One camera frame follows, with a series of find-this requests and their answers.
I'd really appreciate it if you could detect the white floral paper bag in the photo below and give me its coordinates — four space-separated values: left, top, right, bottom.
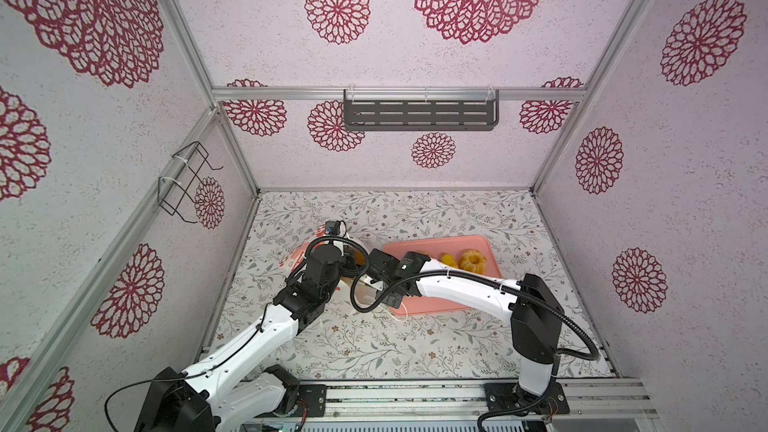
271 225 377 322

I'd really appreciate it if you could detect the yellow croissant fake bread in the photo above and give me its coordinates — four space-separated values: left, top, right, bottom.
440 254 459 269

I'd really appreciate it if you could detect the orange bundt fake bread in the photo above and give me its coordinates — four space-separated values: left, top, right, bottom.
458 249 487 275

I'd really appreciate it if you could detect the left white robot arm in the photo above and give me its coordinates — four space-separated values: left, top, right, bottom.
134 236 347 431

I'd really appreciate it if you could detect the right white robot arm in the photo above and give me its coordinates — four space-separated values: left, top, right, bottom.
350 249 567 417

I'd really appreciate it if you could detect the pink plastic tray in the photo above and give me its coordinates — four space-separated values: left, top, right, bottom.
381 235 502 318

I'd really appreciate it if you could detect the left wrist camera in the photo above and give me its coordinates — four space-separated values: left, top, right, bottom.
324 220 349 238

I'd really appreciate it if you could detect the grey slotted wall shelf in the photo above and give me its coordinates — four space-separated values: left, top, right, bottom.
342 89 500 132

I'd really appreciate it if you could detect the black wire wall rack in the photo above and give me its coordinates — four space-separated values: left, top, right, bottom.
156 141 226 230

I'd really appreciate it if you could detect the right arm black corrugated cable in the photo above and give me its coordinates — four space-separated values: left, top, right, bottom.
350 268 601 432

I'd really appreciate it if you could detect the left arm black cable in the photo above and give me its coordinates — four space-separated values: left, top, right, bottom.
103 302 271 432

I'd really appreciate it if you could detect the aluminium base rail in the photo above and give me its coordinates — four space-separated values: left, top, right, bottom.
239 377 660 432

